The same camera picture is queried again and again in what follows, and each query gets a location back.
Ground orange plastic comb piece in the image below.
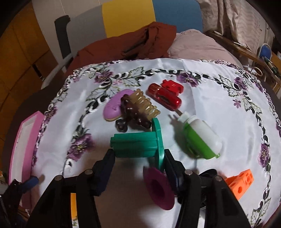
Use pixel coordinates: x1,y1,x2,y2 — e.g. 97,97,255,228
70,193,77,220

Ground orange linked cubes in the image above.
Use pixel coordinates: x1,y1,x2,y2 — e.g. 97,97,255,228
225,169,254,200

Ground green white dispenser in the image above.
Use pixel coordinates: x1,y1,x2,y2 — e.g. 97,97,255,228
178,112,222,160

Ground magenta funnel cup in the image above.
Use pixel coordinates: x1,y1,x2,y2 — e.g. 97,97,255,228
143,167,175,210

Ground teal plastic spool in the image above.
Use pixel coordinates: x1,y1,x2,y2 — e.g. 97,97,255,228
110,118,164,172

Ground red lipstick tube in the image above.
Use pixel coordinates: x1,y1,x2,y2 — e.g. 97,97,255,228
148,83,182,111

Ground red puzzle piece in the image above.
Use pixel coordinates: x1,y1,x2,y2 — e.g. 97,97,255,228
161,79,184,96

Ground black clear cylinder jar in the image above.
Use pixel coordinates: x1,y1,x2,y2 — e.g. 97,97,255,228
199,169,218,209

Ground pink shallow box tray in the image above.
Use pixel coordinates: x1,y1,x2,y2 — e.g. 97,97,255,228
9,111,44,184

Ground white floral embroidered tablecloth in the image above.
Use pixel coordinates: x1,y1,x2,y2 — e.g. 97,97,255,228
31,58,280,227

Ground wooden side table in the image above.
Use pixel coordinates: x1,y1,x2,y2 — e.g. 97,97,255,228
205,31,280,95

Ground pink quilted blanket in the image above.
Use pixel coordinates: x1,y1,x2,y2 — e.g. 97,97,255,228
168,29,242,68

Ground blue folding chair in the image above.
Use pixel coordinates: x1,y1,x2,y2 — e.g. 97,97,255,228
258,43,272,60

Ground rust red jacket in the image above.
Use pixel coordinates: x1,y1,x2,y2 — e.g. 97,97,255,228
65,22,177,76

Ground patterned beige curtain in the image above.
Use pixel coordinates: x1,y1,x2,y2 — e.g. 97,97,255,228
198,0,274,53

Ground grey yellow blue chair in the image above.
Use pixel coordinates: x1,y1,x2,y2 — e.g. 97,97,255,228
42,1,203,88

